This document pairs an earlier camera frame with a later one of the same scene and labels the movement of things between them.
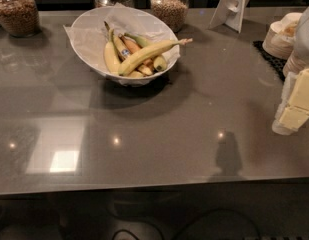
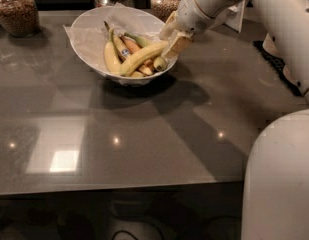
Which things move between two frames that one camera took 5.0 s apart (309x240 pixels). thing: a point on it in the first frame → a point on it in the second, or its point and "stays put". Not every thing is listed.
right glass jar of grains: (170, 5) stays put
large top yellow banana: (139, 57) stays put
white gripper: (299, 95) → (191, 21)
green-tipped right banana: (159, 62) stays put
